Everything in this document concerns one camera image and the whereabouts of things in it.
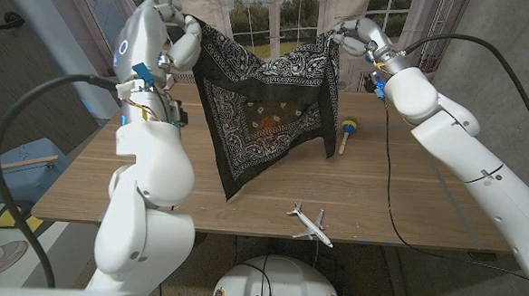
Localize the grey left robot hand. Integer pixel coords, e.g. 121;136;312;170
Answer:
110;0;205;130

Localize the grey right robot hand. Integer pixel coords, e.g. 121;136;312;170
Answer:
326;15;413;78

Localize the black paisley bandana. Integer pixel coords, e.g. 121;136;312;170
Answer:
182;15;344;207

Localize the light blue pillar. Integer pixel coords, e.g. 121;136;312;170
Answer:
0;0;126;121

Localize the printed window backdrop cloth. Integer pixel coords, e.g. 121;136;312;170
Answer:
66;0;471;100

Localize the wooden maraca with colourful head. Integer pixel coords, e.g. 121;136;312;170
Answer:
338;115;360;158

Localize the white toy airplane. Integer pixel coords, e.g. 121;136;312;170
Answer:
284;201;337;249

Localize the yellow and black floor item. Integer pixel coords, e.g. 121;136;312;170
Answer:
0;202;44;235

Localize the grey table leg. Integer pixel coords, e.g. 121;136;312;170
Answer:
379;244;410;296

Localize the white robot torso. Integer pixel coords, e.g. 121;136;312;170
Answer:
209;253;345;296

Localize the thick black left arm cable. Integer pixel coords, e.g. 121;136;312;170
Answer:
0;69;120;291

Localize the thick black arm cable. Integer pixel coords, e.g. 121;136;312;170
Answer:
398;31;529;152
0;69;120;291

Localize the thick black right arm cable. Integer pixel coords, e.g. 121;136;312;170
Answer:
398;31;529;152

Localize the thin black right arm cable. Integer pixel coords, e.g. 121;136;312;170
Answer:
372;97;529;289

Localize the blue bin with wooden handle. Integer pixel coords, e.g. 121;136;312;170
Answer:
0;134;73;209

